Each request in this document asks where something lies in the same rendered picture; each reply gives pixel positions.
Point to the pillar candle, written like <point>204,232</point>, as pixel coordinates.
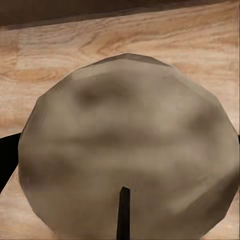
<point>129,148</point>

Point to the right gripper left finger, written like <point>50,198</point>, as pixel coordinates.
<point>8,157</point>

